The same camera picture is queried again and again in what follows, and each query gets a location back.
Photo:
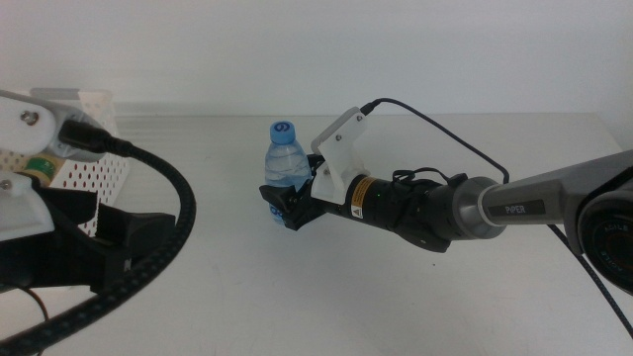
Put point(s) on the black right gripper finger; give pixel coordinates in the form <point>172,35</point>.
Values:
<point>315,165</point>
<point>282,203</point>

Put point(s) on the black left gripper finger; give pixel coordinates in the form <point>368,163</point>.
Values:
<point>69,205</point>
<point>143,232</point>

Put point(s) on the clear water bottle blue cap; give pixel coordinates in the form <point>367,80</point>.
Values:
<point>287,163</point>

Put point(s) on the yellow juice bottle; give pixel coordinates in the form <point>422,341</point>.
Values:
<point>42,168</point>

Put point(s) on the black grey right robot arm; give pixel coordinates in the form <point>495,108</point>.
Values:
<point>544,203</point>

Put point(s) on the white perforated plastic basket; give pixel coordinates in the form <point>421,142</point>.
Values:
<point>99,106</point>

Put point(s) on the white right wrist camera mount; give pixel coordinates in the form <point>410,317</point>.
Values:
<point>341,148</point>

